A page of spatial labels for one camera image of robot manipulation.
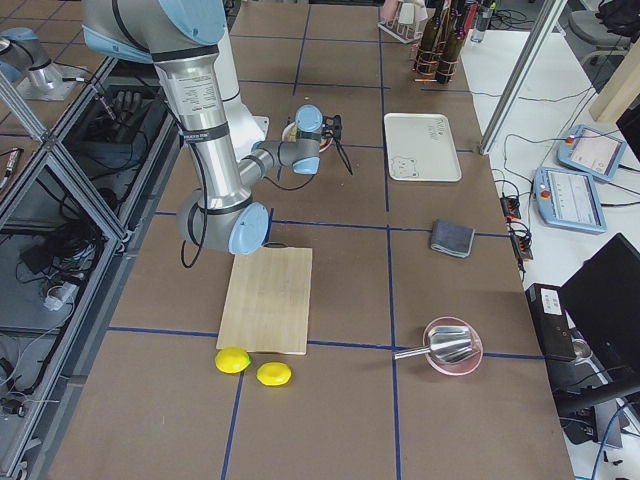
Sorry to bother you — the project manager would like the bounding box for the teach pendant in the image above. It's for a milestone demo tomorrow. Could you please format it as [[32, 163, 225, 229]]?
[[557, 124, 627, 182], [533, 167, 607, 234]]

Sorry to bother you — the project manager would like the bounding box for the black box device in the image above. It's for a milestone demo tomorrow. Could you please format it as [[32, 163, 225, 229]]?
[[525, 283, 576, 362]]

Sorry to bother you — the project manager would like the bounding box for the near teach pendant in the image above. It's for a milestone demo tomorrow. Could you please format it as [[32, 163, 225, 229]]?
[[533, 167, 607, 234]]

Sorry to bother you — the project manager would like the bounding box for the cream bear tray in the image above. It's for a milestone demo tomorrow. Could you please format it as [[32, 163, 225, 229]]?
[[384, 113, 462, 183]]

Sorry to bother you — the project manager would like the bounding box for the pink bowl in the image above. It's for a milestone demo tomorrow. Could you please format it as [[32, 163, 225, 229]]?
[[422, 316, 484, 376]]

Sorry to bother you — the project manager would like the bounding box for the white round plate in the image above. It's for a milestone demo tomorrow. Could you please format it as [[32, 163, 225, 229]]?
[[282, 123, 333, 153]]

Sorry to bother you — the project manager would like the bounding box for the white pillar with base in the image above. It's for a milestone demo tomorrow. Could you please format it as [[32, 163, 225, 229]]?
[[214, 29, 269, 160]]

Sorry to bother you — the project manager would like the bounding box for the folded grey cloth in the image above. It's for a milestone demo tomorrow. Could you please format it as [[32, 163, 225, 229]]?
[[430, 219, 476, 258]]

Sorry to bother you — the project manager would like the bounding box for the metal scoop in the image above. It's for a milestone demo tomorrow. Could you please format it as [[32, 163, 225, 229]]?
[[394, 325, 479, 365]]

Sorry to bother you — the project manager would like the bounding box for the left yellow lemon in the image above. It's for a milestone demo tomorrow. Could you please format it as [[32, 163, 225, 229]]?
[[214, 347, 251, 374]]

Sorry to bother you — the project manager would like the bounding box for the front green wine bottle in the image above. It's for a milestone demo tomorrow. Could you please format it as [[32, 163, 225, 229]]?
[[414, 0, 449, 80]]

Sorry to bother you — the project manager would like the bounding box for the green wine bottle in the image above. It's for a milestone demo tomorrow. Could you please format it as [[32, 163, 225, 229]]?
[[435, 0, 476, 84], [414, 0, 449, 80]]

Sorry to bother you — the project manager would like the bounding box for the middle green wine bottle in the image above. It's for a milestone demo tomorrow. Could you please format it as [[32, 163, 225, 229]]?
[[435, 0, 476, 84]]

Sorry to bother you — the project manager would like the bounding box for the black monitor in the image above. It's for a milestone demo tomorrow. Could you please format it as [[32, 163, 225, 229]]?
[[560, 233, 639, 370]]

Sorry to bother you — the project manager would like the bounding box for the right yellow lemon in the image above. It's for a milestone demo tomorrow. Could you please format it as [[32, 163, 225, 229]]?
[[256, 361, 292, 387]]

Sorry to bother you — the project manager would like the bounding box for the yellow lemon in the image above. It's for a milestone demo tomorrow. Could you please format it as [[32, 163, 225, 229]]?
[[256, 361, 292, 387], [214, 347, 251, 374]]

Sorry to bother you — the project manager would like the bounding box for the white wire cup rack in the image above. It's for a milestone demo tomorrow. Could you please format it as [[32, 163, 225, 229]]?
[[378, 0, 428, 44]]

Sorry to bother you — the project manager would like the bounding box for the copper wire bottle rack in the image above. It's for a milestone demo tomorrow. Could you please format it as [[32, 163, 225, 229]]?
[[412, 41, 458, 84]]

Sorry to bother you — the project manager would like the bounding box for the aluminium frame post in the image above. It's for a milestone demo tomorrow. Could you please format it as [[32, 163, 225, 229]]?
[[479, 0, 567, 155]]

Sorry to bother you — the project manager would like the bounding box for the wooden cutting board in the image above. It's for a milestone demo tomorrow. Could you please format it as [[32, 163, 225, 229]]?
[[216, 247, 313, 355]]

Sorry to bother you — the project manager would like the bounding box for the pink cup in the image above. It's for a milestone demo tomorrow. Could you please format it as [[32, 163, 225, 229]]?
[[381, 0, 400, 21]]

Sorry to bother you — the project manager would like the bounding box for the far teach pendant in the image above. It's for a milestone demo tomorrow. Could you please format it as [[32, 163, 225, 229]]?
[[557, 124, 627, 182]]

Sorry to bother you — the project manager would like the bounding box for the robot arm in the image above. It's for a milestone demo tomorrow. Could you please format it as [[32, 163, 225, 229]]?
[[83, 1, 324, 255], [1, 27, 76, 101]]

